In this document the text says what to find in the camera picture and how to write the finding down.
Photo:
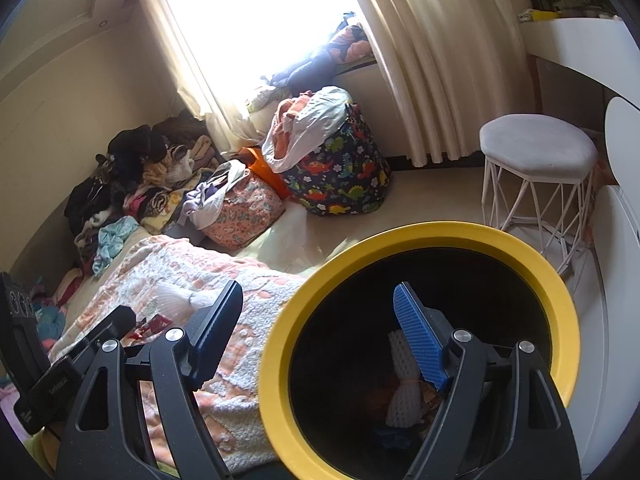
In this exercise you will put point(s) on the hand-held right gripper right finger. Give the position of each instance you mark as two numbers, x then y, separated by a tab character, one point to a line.
417	335

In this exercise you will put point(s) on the orange floral blanket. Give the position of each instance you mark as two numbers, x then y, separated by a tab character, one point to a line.
350	45

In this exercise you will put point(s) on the dark blue jacket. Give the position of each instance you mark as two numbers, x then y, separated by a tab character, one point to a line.
310	72

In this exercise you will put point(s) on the white furniture side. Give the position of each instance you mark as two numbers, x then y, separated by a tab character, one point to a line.
615	310

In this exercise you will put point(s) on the small yellow item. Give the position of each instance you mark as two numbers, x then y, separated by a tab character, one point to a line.
542	15

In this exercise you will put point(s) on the peach and white tufted blanket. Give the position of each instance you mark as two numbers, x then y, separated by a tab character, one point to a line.
170	265

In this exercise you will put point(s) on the small white foam net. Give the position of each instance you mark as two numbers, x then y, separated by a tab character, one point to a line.
405	400

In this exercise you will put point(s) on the yellow rimmed black bin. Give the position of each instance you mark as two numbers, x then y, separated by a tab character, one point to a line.
274	375

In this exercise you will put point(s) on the white desk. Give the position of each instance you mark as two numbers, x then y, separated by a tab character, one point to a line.
575	40

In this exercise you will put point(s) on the pile of mixed clothes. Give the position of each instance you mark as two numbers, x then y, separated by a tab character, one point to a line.
150	170

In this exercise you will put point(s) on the large white foam net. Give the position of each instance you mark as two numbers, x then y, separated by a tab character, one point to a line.
172	297

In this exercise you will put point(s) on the orange bag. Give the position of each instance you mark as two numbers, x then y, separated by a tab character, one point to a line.
265	167

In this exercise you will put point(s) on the person's left forearm green sleeve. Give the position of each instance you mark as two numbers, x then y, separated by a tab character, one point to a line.
40	447

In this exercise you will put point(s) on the dinosaur print fabric basket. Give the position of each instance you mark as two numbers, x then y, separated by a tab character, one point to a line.
340	180

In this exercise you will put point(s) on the white plastic bag with clothes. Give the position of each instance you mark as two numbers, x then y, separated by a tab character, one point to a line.
320	115

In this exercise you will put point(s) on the beige bed sheet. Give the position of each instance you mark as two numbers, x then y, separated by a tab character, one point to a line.
105	285

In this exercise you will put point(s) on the dark blue floral bedding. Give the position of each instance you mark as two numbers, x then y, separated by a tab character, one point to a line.
47	320

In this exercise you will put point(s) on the red snack packet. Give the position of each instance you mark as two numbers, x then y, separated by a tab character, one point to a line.
152	327

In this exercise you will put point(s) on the white rounded furniture panel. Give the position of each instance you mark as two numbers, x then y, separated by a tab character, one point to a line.
625	135

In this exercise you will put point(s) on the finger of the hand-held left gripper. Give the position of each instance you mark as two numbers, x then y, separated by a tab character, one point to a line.
60	385

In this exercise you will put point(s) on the cream curtain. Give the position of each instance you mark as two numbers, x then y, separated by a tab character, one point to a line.
185	60
440	60

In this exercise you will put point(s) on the pink floral fabric bag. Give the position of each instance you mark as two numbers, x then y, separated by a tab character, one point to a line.
250	210

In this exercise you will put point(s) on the teal cloth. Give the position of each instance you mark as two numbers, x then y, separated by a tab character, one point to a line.
115	237

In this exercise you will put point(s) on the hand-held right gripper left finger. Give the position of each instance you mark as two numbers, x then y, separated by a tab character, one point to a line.
215	340

